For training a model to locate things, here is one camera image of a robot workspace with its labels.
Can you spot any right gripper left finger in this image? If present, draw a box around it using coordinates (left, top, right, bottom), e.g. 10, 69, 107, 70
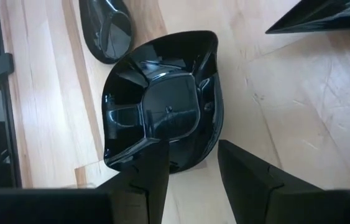
96, 139, 171, 224

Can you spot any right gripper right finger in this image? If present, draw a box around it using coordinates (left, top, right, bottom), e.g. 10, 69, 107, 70
217, 139, 328, 224

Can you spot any black square wavy mini plate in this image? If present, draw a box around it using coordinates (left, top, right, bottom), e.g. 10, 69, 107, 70
101, 30, 224, 174

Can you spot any black round mini plate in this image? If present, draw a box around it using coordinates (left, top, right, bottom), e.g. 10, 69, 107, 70
78, 0, 134, 65

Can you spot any black teardrop mini plate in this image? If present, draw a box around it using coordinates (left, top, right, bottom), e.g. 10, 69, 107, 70
265, 0, 350, 34

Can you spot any black clamp bracket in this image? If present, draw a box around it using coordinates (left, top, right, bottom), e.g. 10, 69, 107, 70
0, 52, 15, 91

